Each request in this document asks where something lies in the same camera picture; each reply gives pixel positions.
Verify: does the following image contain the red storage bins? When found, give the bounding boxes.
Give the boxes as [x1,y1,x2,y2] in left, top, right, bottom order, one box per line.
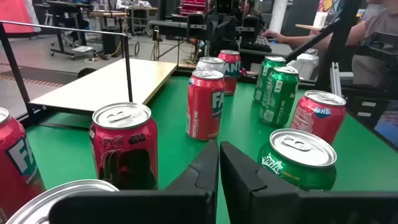
[180,0,206,16]

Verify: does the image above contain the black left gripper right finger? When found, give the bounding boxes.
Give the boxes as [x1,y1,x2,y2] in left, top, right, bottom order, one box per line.
[220,141,398,224]

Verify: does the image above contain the green table mat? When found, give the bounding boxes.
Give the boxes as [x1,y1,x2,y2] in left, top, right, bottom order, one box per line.
[24,76,398,224]

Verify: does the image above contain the aluminium bracket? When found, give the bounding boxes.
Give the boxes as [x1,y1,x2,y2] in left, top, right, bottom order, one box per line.
[329,61,343,98]

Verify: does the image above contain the person's hand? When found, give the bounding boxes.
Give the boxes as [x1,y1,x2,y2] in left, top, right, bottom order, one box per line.
[261,30,289,44]

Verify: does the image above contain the wooden workbench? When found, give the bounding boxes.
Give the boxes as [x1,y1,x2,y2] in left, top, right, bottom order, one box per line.
[88,10,129,57]

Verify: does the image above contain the black rolling stand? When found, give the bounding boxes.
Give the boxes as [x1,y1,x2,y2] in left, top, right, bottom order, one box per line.
[34,0,94,60]

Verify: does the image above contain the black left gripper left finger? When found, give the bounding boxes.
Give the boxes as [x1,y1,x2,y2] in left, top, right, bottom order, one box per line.
[49,139,220,224]

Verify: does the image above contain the wooden shelf with black frame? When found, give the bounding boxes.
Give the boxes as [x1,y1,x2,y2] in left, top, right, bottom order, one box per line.
[0,20,178,131]

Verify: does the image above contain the red Coca-Cola Star Wars can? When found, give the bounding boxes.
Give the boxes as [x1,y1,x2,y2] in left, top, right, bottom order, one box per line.
[88,102,159,191]

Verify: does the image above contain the white draped box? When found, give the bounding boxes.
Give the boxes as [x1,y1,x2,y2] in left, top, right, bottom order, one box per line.
[286,52,320,81]

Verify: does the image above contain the red cloth panel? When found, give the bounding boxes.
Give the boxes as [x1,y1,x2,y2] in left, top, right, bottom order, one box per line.
[0,0,35,34]

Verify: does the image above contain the black drawer unit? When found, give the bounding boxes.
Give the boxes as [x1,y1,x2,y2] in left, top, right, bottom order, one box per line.
[341,86,392,127]

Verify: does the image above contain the silver can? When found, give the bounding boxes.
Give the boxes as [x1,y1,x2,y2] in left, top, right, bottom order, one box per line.
[195,56,226,75]

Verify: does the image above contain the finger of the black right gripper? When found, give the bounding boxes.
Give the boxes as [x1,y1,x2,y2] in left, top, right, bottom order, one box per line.
[208,17,225,47]
[224,17,239,47]

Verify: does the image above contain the grey desk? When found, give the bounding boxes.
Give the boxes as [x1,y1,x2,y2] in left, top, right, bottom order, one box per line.
[148,19,295,68]

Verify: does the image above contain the person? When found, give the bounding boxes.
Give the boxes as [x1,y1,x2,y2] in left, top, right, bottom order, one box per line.
[239,0,268,32]
[262,0,398,88]

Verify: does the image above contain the black backlit keyboard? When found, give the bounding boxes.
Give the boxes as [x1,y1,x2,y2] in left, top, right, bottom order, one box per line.
[239,36,273,53]

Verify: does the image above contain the black orange-striped floor mat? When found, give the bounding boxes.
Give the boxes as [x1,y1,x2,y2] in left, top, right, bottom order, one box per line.
[0,64,78,90]

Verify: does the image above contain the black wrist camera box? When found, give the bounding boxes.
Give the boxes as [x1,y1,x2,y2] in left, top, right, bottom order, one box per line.
[215,0,233,15]

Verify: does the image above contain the white pillar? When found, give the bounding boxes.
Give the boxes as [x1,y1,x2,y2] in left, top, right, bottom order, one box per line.
[269,0,289,34]

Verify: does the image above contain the black computer tower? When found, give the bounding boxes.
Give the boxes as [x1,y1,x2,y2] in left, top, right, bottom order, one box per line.
[101,26,123,57]

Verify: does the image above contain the green Sprite can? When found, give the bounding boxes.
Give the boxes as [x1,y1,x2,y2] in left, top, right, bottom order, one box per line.
[259,65,300,127]
[253,55,287,103]
[256,128,338,192]

